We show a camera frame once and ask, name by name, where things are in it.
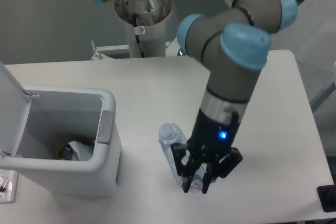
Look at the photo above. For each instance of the black device at edge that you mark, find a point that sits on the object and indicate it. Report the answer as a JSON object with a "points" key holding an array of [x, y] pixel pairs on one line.
{"points": [[326, 195]]}

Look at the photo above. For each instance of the white trash can lid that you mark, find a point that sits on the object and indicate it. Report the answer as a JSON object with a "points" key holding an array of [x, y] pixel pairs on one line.
{"points": [[15, 106]]}

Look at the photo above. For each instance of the white trash can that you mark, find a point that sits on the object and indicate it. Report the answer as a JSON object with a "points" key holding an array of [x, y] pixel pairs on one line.
{"points": [[64, 139]]}

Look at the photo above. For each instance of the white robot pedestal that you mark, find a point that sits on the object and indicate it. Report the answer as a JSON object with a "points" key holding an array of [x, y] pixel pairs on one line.
{"points": [[145, 25]]}

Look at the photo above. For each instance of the white wall plate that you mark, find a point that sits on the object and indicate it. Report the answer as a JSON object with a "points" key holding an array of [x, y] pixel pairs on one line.
{"points": [[9, 180]]}

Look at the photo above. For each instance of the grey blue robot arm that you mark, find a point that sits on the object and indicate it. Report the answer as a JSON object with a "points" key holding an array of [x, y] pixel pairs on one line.
{"points": [[233, 46]]}

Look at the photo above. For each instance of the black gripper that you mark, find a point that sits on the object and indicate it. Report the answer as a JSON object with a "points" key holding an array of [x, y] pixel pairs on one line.
{"points": [[210, 144]]}

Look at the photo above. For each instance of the white pedestal base bracket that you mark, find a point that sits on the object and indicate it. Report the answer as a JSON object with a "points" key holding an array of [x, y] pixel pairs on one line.
{"points": [[172, 48]]}

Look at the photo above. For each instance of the clear plastic wrapper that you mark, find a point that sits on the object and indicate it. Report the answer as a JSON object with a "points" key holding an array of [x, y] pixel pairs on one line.
{"points": [[80, 152]]}

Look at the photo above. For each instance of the colourful trash inside can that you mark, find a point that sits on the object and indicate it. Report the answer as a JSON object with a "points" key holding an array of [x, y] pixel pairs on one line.
{"points": [[64, 152]]}

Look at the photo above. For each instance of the grey covered side table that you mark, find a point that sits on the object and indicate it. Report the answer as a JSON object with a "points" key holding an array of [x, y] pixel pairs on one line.
{"points": [[311, 38]]}

